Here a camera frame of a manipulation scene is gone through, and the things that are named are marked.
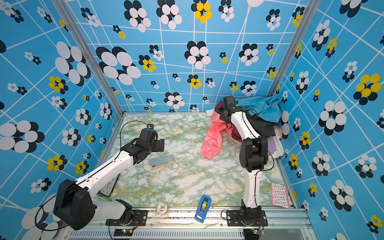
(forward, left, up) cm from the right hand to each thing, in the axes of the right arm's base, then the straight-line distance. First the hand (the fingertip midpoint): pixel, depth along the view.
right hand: (227, 117), depth 98 cm
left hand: (-20, +43, +1) cm, 48 cm away
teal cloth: (+3, -25, +5) cm, 26 cm away
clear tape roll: (-52, +38, -13) cm, 66 cm away
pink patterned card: (-45, -25, -15) cm, 54 cm away
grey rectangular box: (-26, +45, -11) cm, 54 cm away
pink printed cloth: (-10, +9, -13) cm, 19 cm away
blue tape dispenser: (-53, +17, -10) cm, 56 cm away
